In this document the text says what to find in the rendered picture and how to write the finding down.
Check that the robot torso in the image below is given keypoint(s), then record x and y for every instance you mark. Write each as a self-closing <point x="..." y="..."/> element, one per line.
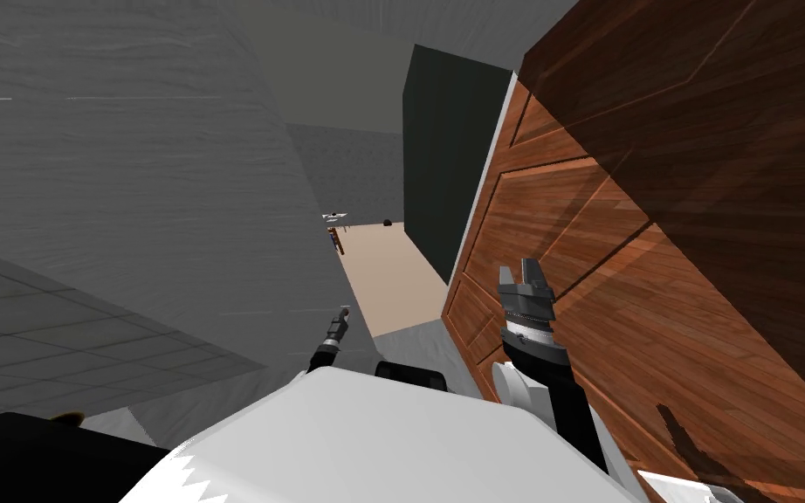
<point x="374" y="447"/>

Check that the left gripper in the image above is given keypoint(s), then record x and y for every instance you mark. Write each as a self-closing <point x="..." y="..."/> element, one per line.
<point x="338" y="328"/>

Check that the brown wooden door leaf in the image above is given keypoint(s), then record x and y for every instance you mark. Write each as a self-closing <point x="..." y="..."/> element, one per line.
<point x="689" y="209"/>

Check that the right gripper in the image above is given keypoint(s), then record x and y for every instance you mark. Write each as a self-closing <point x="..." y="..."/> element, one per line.
<point x="527" y="302"/>

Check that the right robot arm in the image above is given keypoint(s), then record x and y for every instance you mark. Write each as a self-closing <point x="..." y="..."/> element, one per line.
<point x="556" y="391"/>

